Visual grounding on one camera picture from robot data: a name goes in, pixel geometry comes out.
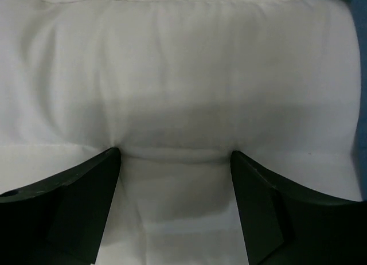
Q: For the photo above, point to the white pillow yellow edge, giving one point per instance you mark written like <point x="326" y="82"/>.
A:
<point x="177" y="85"/>

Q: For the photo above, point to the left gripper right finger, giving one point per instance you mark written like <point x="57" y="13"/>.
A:
<point x="284" y="222"/>

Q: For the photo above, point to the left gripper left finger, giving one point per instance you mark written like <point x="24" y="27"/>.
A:
<point x="60" y="219"/>

